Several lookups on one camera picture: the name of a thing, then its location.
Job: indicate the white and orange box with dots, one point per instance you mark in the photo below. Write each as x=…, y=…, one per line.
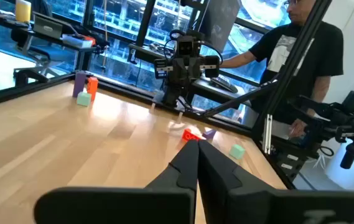
x=77, y=41

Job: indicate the purple rectangular block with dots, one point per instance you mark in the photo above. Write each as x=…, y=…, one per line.
x=209, y=134
x=79, y=84

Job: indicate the mint green cube block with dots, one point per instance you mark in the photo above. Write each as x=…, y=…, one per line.
x=84, y=99
x=237, y=152

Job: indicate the black keyboard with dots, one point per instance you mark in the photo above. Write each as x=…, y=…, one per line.
x=223, y=84

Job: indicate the orange rectangular block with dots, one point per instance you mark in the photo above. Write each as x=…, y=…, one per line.
x=92, y=87

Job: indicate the yellow container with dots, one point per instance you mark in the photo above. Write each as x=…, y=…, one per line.
x=23, y=11

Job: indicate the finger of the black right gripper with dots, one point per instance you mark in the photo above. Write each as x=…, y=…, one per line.
x=212, y=67
x=161, y=69

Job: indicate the person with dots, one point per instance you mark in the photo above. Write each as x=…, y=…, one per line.
x=319, y=56

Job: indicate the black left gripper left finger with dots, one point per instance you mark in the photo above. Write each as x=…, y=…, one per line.
x=183, y=174

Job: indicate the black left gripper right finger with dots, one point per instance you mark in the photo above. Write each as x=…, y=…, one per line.
x=217, y=180

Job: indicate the black monitor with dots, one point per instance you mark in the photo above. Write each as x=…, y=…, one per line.
x=220, y=21

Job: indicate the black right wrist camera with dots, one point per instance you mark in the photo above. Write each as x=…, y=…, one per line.
x=186, y=46

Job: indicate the grey laptop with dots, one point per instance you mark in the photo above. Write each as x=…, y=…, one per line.
x=47, y=28

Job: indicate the small orange studded block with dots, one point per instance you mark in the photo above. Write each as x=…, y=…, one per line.
x=189, y=135

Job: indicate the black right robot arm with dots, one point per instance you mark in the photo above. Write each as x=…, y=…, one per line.
x=172, y=93

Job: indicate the black aluminium table frame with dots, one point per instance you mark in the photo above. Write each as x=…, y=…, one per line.
x=291, y=59

